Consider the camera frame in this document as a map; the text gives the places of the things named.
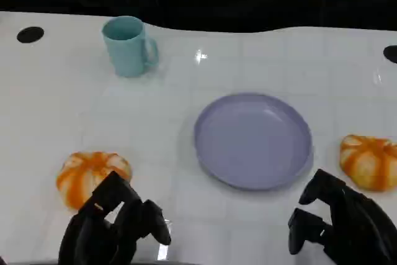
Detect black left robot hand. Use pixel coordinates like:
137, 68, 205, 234
58, 170, 172, 265

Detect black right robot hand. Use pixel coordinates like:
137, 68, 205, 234
287, 168, 397, 265

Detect orange and white bread roll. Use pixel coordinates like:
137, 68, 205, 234
339, 134, 397, 192
55, 151, 133, 210

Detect lilac plate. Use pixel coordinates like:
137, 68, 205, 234
194, 92, 313, 191

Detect pale green mug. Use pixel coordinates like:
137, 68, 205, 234
101, 16, 160, 78

